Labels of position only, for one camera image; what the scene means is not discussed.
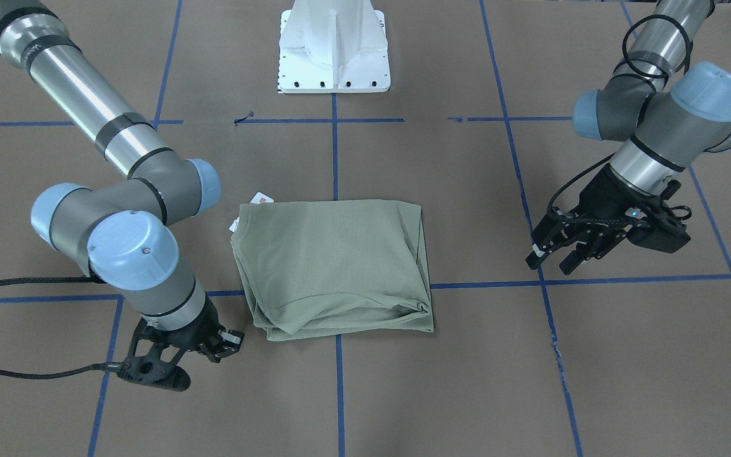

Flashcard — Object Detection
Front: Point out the olive green long-sleeve shirt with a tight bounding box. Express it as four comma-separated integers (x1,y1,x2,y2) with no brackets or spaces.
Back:
231,199,435,341

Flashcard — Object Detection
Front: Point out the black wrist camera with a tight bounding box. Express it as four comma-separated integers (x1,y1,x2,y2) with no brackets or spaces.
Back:
116,321,192,392
626,179,692,253

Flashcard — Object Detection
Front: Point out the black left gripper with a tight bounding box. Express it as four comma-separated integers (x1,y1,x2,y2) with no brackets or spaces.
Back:
525,164,646,275

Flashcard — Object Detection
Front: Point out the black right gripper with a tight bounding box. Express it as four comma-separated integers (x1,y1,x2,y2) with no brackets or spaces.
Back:
150,298,246,362

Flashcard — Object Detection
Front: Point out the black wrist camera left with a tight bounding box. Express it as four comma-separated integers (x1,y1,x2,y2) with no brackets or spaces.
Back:
626,179,692,253

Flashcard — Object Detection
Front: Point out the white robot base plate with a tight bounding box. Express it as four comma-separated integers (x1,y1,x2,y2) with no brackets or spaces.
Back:
277,1,392,95

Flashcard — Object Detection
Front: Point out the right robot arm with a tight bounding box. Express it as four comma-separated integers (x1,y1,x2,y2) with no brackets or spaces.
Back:
0,1,243,362

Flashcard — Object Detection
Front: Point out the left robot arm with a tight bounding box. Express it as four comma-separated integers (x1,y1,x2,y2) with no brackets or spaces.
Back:
526,1,731,275

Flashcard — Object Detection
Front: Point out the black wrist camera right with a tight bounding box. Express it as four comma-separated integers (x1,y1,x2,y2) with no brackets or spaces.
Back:
116,321,192,392

